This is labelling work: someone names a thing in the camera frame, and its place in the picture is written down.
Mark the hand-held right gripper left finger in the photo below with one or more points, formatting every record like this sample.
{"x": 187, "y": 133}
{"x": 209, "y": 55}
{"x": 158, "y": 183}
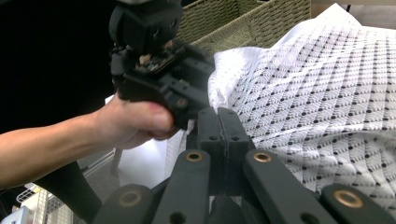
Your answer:
{"x": 211, "y": 133}

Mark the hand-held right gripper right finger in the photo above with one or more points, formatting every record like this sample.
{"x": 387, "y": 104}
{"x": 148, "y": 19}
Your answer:
{"x": 233, "y": 137}

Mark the white mesh laundry bag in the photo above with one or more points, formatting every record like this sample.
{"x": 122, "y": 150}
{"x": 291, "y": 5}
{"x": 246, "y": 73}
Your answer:
{"x": 311, "y": 93}

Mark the green woven basket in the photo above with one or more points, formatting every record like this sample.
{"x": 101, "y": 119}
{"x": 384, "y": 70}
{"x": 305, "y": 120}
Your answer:
{"x": 249, "y": 25}

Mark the black furniture leg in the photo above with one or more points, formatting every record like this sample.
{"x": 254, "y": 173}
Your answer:
{"x": 74, "y": 193}

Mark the metal floor rail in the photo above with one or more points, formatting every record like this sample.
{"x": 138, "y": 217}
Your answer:
{"x": 93, "y": 163}

